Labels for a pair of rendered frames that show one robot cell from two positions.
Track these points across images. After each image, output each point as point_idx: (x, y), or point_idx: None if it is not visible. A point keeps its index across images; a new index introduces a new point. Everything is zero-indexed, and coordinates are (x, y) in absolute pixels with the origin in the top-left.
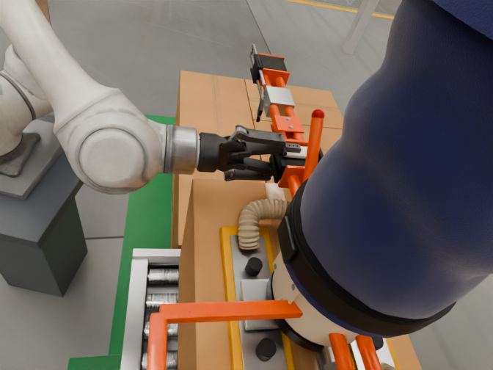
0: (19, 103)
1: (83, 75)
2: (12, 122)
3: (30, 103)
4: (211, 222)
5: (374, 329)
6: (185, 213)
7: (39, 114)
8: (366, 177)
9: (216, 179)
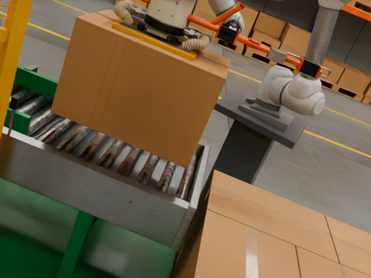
0: (281, 85)
1: None
2: (272, 89)
3: (284, 89)
4: (205, 50)
5: None
6: (240, 182)
7: (282, 97)
8: None
9: (278, 210)
